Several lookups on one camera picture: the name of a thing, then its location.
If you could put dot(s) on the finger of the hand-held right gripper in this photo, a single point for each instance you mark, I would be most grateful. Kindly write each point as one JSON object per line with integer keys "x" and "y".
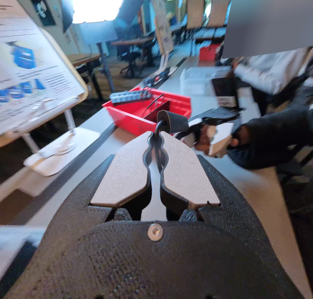
{"x": 188, "y": 140}

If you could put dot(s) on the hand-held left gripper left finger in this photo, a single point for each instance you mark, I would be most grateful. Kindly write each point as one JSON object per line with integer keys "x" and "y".
{"x": 122, "y": 179}

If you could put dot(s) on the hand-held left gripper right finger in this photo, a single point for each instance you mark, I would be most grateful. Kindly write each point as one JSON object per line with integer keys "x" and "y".
{"x": 190, "y": 179}

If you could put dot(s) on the red open-front bin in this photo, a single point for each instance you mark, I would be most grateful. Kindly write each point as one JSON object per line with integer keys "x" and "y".
{"x": 127, "y": 118}

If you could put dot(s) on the person's right forearm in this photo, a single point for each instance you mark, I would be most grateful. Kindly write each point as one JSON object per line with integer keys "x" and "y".
{"x": 273, "y": 137}

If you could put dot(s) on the clear plastic bin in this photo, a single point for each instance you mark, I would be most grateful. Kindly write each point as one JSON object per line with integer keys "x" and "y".
{"x": 203, "y": 81}

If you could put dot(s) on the long red tote white label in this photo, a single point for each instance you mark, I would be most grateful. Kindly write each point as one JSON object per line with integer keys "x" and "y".
{"x": 207, "y": 53}

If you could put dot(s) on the black office chair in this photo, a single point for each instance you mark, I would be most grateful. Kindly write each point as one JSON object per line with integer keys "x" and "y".
{"x": 129, "y": 56}

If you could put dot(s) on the wooden desk black legs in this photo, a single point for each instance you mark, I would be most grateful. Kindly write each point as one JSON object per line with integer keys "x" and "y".
{"x": 132, "y": 41}

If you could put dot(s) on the instruction sheet on stand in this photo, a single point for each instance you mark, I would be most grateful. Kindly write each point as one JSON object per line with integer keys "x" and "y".
{"x": 71, "y": 66}

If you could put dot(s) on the instruction sheet with blue pictures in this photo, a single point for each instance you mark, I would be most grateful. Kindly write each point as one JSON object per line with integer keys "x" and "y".
{"x": 36, "y": 71}

